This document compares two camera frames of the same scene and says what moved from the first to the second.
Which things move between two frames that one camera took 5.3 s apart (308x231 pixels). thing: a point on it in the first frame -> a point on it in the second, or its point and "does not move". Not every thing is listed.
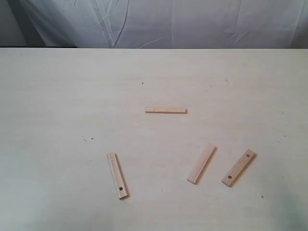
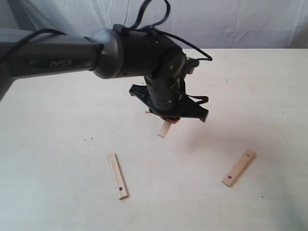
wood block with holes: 239,168 does not move
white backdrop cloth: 184,24 does not move
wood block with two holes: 122,189 does not move
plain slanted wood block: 201,163 -> 164,128
